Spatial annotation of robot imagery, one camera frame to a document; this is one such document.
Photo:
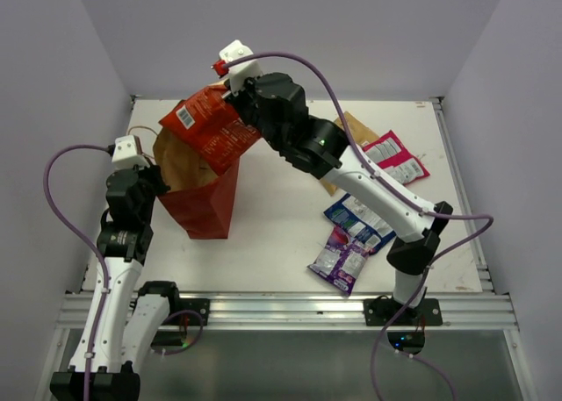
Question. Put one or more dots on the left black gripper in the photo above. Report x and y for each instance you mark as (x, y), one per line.
(154, 172)

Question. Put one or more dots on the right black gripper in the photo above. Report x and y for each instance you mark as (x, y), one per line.
(236, 100)

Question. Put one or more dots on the red paper bag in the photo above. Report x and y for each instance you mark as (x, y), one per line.
(199, 200)

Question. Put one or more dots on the large orange chips bag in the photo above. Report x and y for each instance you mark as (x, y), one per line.
(211, 127)

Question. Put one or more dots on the tan paper snack bag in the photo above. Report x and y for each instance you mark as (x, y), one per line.
(361, 134)

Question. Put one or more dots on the pink snack bag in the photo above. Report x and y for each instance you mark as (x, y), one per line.
(390, 154)

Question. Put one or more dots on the blue snack bag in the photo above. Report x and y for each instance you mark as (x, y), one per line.
(361, 223)

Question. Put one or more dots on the purple snack bag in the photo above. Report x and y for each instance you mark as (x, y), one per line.
(341, 261)

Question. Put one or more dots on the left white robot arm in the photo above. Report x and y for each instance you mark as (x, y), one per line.
(123, 318)

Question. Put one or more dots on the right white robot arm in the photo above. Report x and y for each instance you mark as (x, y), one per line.
(276, 107)

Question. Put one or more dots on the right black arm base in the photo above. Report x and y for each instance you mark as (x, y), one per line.
(378, 311)

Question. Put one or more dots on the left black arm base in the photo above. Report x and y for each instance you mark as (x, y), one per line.
(198, 310)

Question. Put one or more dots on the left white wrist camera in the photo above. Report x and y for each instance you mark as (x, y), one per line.
(126, 153)

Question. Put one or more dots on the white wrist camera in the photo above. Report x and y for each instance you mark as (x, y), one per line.
(235, 66)
(126, 153)

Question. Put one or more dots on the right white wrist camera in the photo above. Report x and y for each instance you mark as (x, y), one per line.
(235, 66)

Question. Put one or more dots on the aluminium front rail frame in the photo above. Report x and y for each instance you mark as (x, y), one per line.
(463, 284)

